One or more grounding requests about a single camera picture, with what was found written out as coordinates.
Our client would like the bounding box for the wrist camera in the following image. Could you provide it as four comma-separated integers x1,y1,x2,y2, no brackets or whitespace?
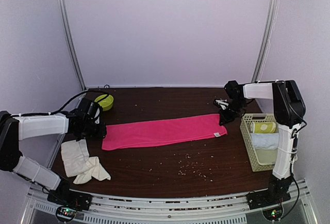
93,107,103,124
213,99,229,110

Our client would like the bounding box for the right aluminium frame post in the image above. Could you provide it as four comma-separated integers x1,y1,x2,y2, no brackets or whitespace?
251,0,278,83

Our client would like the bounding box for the left black cable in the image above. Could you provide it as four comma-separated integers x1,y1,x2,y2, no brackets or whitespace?
48,91,111,116

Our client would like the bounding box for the yellow rolled towel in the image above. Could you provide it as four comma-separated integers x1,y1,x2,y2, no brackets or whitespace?
250,121,276,134

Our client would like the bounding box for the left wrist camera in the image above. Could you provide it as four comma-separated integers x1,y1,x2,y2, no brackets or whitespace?
93,107,103,124

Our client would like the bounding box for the beige plastic basket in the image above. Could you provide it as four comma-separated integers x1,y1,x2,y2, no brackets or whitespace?
240,114,279,172

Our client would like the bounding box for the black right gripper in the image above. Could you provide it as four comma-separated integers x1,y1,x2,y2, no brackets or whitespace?
219,99,247,125

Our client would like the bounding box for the aluminium frame post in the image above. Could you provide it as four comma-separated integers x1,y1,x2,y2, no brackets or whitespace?
251,0,278,83
58,0,87,90

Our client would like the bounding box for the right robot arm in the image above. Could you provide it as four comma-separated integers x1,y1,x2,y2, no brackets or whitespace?
213,80,307,204

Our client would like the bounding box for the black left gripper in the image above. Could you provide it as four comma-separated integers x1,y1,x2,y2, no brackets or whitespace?
81,119,106,138

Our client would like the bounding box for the black cable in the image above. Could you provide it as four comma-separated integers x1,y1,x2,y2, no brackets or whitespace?
48,91,111,116
288,110,309,209

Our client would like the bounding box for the pink towel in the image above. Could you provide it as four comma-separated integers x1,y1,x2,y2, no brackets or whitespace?
102,114,227,151

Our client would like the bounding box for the right black cable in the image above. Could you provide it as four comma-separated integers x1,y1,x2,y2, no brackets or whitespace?
288,110,309,209

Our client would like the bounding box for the aluminium front rail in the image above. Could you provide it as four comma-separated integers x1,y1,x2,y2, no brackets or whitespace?
20,179,318,224

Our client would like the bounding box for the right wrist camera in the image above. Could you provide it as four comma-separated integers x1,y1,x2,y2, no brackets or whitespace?
213,99,229,110

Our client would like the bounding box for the green bowl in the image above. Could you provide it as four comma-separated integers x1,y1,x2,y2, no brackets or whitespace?
94,94,114,111

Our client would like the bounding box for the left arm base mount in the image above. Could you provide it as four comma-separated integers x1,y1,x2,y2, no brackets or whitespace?
46,189,92,223

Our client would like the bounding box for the light blue rolled towel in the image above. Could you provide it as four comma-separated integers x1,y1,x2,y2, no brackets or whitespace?
251,133,279,150

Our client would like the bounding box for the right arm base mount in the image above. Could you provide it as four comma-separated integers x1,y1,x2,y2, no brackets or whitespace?
245,189,291,222

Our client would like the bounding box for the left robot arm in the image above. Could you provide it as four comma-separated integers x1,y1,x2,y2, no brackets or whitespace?
1,98,110,205

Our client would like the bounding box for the white crumpled towel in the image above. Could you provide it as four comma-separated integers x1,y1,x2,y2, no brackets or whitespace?
61,139,111,185

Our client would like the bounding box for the left aluminium frame post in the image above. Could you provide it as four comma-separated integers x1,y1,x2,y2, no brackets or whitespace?
58,0,87,90

